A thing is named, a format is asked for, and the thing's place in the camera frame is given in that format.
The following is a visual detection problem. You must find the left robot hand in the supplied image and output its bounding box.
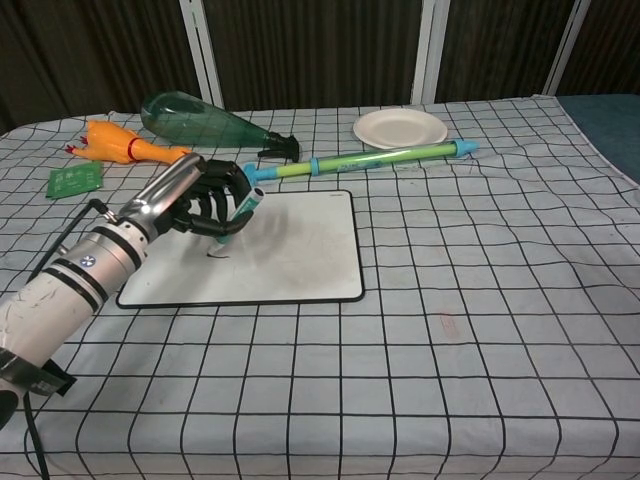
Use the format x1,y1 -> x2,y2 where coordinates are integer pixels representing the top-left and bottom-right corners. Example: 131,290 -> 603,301
117,152 -> 255,245

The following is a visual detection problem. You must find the teal whiteboard marker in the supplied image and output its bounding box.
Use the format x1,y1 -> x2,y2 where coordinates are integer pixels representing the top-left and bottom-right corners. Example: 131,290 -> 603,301
208,187 -> 265,257

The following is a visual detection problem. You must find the green plastic spray bottle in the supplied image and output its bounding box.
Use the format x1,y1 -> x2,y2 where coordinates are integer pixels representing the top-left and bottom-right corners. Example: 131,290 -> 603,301
140,91 -> 301,158

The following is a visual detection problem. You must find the orange rubber chicken toy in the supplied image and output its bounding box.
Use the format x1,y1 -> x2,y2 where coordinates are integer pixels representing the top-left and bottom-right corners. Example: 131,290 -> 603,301
65,119 -> 194,166

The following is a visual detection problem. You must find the green blue water squirter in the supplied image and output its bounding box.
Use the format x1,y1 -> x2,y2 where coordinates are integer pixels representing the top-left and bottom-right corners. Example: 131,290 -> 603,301
241,139 -> 481,185

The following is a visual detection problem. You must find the white paper plate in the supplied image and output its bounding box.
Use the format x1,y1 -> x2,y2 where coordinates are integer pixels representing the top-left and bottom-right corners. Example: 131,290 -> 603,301
352,109 -> 449,150

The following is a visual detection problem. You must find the white black grid tablecloth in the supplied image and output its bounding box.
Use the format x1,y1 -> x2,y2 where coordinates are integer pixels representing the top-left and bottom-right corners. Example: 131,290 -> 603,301
0,93 -> 640,480

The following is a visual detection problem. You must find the blue table surface cover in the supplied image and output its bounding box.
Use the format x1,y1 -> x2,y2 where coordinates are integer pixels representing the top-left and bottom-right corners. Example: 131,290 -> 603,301
556,92 -> 640,185

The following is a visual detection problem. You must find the white dry-erase board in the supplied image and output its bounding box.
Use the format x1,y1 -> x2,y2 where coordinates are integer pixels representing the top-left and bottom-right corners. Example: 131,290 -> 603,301
115,189 -> 366,309

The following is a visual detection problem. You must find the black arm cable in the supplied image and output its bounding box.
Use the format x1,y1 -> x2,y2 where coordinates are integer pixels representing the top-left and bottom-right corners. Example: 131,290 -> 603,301
22,198 -> 116,480

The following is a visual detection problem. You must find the white metal slotted post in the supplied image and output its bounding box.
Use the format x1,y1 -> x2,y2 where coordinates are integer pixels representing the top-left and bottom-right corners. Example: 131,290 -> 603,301
541,0 -> 592,97
178,0 -> 225,110
410,0 -> 451,103

